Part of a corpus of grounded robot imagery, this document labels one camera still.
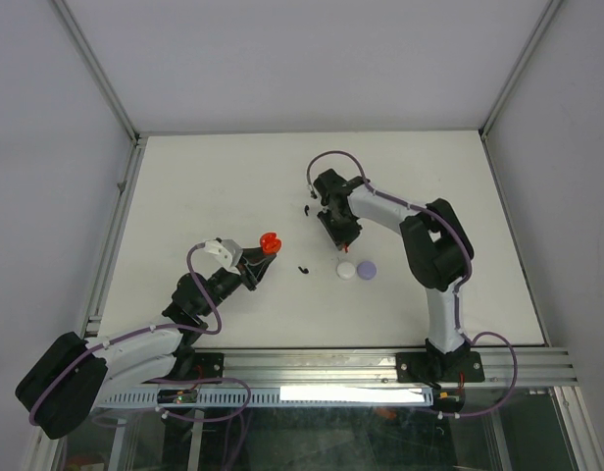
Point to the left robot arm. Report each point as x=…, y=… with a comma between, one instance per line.
x=74, y=375

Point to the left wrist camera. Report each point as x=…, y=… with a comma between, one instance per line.
x=226, y=252

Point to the white earbud charging case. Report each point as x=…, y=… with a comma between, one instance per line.
x=346, y=270

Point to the aluminium mounting rail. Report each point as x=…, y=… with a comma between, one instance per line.
x=536, y=367

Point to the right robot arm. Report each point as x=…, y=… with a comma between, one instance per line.
x=438, y=251

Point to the purple earbud charging case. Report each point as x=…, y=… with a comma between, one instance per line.
x=367, y=270

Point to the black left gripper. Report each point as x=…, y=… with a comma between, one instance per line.
x=255, y=264

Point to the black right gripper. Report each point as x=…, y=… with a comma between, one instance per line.
x=339, y=236

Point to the orange earbud charging case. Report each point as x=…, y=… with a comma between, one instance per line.
x=270, y=243

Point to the white slotted cable duct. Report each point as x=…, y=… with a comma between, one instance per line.
x=287, y=396

